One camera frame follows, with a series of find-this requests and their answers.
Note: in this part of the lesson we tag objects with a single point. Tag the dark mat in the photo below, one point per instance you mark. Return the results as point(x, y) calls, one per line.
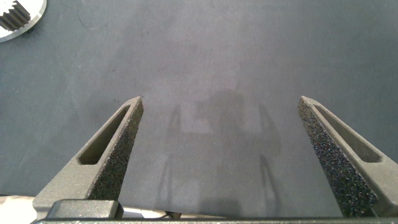
point(217, 62)

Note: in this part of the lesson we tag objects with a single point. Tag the larger steel gear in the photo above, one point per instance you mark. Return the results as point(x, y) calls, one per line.
point(15, 17)

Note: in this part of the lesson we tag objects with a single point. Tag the round white plate with pins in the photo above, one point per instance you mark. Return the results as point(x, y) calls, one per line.
point(38, 6)

